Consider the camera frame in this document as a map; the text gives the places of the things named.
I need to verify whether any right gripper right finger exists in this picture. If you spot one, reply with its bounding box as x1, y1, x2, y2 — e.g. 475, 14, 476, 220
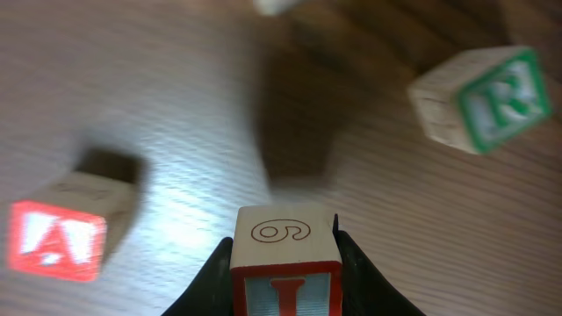
333, 214, 425, 316

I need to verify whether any yellow S block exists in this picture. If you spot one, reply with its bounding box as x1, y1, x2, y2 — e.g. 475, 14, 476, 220
253, 0, 303, 16

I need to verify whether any red I block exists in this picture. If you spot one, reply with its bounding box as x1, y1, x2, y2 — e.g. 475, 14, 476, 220
230, 205, 342, 316

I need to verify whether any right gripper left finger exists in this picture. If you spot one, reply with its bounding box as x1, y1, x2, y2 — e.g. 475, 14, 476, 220
162, 237, 234, 316

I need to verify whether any red A block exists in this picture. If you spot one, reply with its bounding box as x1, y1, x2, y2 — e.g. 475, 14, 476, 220
7, 171, 137, 283

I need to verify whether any green R block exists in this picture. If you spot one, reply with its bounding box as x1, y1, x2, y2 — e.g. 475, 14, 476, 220
407, 46, 552, 154

